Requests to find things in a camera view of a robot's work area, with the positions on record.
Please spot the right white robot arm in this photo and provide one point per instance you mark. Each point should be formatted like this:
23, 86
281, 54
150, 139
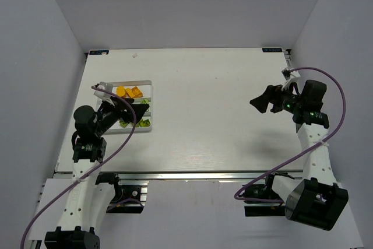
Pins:
316, 199

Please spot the orange curved lego brick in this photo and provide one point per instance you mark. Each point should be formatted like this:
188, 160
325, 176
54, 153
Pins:
120, 91

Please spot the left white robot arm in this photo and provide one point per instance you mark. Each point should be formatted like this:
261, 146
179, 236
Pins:
92, 191

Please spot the left blue label sticker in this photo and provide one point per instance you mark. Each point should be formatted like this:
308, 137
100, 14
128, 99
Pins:
98, 52

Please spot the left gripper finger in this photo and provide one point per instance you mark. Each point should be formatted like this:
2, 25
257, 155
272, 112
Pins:
125, 101
134, 112

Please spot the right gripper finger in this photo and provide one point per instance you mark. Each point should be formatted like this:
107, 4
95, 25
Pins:
261, 103
273, 90

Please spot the white compartment tray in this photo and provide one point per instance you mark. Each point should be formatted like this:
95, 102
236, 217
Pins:
147, 89

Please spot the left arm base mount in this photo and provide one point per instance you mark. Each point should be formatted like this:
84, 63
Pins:
130, 198

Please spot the long orange lego brick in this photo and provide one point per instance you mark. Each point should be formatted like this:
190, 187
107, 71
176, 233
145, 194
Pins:
128, 92

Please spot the small dark green lego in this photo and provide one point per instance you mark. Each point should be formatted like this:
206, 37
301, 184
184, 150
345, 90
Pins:
123, 124

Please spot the right blue label sticker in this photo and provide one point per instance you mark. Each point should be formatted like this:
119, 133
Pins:
270, 50

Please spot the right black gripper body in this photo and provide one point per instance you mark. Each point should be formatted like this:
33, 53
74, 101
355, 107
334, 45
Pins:
275, 99

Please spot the blue label sticker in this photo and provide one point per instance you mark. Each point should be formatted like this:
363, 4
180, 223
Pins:
270, 50
98, 52

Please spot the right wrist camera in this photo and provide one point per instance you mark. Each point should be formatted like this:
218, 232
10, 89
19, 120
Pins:
291, 76

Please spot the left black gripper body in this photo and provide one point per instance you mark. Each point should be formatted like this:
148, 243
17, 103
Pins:
125, 112

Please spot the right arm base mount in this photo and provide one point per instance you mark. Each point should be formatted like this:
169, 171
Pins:
261, 201

